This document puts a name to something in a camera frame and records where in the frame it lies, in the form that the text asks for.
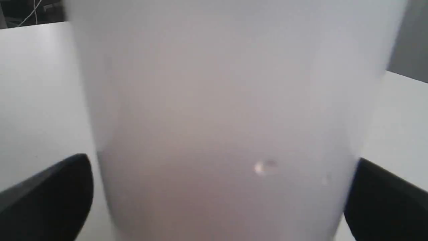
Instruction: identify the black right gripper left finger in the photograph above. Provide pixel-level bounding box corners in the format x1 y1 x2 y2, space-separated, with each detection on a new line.
0 153 94 241

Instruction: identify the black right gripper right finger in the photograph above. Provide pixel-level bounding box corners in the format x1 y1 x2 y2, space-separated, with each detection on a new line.
344 158 428 241

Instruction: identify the clear squeeze bottle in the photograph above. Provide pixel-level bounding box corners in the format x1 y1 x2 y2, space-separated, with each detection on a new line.
65 0 408 241

